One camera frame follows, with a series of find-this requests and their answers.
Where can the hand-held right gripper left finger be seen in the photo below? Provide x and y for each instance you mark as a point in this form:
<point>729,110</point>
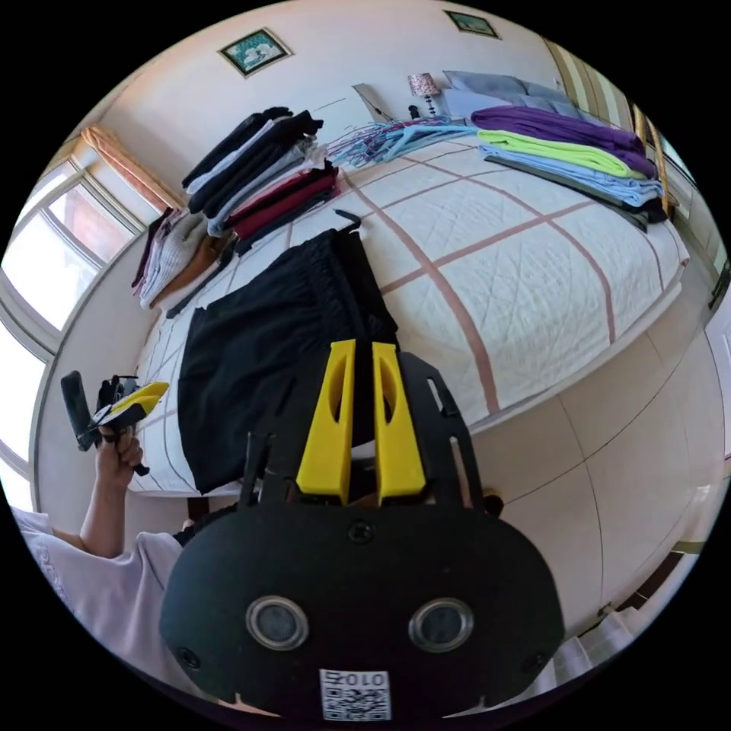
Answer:
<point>328,434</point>

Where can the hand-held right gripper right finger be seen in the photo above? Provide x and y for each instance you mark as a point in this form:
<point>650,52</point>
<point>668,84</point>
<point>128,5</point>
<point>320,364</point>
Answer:
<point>400,445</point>

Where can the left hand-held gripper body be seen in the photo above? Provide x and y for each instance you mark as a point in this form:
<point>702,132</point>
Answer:
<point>114,425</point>

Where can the black long pants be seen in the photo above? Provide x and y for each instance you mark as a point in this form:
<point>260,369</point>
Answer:
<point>268,354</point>

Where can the person's left forearm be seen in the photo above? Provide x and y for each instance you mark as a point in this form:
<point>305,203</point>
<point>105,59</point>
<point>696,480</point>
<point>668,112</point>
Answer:
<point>101,519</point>

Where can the person's left hand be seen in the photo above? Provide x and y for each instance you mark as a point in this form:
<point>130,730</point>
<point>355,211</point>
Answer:
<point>117,462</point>

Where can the pile of pale brown clothes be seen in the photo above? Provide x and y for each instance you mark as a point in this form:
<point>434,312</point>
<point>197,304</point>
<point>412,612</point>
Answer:
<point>171,260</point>

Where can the window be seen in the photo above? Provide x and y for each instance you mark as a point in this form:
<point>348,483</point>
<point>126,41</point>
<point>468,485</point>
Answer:
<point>51,257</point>

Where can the bed with checked white quilt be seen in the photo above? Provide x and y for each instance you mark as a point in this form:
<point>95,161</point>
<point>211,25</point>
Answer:
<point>514,257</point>

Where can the orange curtain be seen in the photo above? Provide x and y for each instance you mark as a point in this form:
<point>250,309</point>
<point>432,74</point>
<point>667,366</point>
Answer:
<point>131,165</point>

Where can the pile of dark clothes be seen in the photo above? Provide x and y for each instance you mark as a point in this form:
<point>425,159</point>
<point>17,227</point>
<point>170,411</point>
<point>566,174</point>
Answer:
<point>257,171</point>

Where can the heap of clothes hangers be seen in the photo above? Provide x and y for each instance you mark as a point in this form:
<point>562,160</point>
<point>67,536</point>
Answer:
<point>394,137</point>

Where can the pile of purple green clothes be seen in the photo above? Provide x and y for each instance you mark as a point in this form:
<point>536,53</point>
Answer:
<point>571,151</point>

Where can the framed picture with green border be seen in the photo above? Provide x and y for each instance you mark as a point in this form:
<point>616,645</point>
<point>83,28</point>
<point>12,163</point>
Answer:
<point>473,24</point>
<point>254,52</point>

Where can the table lamp with patterned shade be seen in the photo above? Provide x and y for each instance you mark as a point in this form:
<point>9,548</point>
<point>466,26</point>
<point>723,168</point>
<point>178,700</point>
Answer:
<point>422,85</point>

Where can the grey pillow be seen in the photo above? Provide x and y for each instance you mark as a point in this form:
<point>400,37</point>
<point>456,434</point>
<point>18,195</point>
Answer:
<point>485,83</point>
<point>548,97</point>

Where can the striped curtain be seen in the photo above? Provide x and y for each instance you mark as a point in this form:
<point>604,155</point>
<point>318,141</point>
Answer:
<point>588,80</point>

